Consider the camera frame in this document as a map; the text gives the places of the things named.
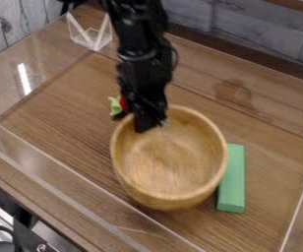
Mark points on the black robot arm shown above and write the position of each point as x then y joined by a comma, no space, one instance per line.
139,22

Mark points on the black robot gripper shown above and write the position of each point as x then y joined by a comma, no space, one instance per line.
143,74

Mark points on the red plush strawberry fruit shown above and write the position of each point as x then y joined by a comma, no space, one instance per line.
117,106

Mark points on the clear acrylic tray enclosure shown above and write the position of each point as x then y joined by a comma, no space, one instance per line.
55,162

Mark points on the green rectangular block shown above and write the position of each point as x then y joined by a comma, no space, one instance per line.
230,195

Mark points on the round wooden bowl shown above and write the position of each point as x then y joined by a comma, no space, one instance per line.
170,167

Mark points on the black metal bracket with bolt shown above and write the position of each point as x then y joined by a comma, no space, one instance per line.
27,241

